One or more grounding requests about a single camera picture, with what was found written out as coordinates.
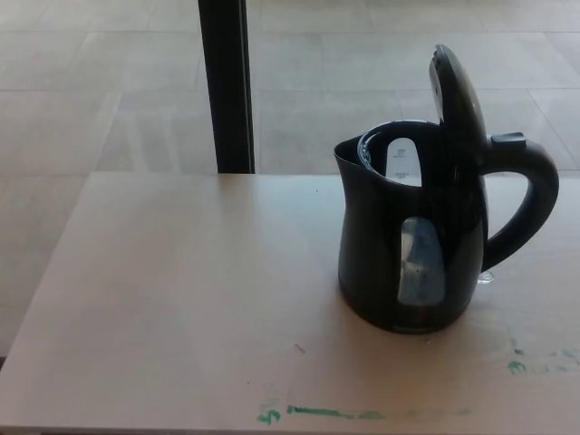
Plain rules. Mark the black electric kettle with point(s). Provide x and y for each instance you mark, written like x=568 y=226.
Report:
x=376 y=254

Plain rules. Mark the black vertical post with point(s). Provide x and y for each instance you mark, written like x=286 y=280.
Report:
x=226 y=90

